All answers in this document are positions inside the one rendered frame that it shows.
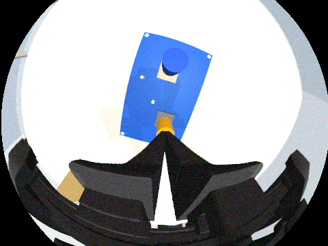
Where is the blue circuit board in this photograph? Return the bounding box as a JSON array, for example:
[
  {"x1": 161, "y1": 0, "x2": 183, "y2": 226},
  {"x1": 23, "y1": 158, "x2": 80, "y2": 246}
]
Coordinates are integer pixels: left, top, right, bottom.
[{"x1": 120, "y1": 32, "x2": 213, "y2": 143}]

